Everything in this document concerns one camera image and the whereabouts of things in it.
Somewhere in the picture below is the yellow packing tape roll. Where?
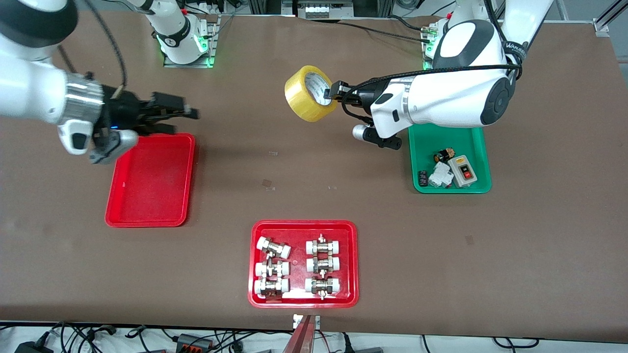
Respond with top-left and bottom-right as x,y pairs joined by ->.
284,65 -> 339,123

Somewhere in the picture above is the red plastic tray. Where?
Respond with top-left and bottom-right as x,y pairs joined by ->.
248,220 -> 360,309
105,133 -> 196,228

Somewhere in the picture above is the green plastic tray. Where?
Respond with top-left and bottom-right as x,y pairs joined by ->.
408,123 -> 492,195

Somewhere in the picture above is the white terminal block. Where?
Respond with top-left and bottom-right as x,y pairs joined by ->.
297,1 -> 354,19

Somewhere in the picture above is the white circuit breaker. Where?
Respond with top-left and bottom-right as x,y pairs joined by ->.
428,162 -> 454,189

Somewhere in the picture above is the white metal pipe fitting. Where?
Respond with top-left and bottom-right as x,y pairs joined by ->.
254,277 -> 290,299
304,276 -> 341,300
305,234 -> 342,255
256,236 -> 292,259
254,260 -> 290,279
306,255 -> 341,274

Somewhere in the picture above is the black connector box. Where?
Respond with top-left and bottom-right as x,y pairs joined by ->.
174,333 -> 214,351

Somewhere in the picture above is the black power adapter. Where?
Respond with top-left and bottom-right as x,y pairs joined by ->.
15,341 -> 54,353

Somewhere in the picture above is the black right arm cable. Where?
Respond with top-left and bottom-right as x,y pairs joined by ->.
56,0 -> 128,91

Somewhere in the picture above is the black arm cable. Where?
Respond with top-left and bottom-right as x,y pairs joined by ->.
56,0 -> 128,91
340,0 -> 524,123

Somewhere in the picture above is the black table cable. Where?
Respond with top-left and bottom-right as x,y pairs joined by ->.
338,21 -> 431,44
388,16 -> 428,31

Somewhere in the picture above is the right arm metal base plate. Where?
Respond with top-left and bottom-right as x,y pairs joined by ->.
163,15 -> 220,69

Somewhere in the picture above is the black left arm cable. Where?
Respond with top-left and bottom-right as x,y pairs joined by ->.
340,0 -> 524,123

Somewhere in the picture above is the grey push-button switch box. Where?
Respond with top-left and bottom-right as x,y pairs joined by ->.
447,154 -> 477,189

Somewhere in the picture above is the red silver camera post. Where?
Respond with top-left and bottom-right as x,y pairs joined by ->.
282,314 -> 322,353

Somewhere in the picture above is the aluminium frame rail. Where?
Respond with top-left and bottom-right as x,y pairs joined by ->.
593,0 -> 628,37

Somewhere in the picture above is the black floor cable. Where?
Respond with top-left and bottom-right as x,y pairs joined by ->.
493,337 -> 540,350

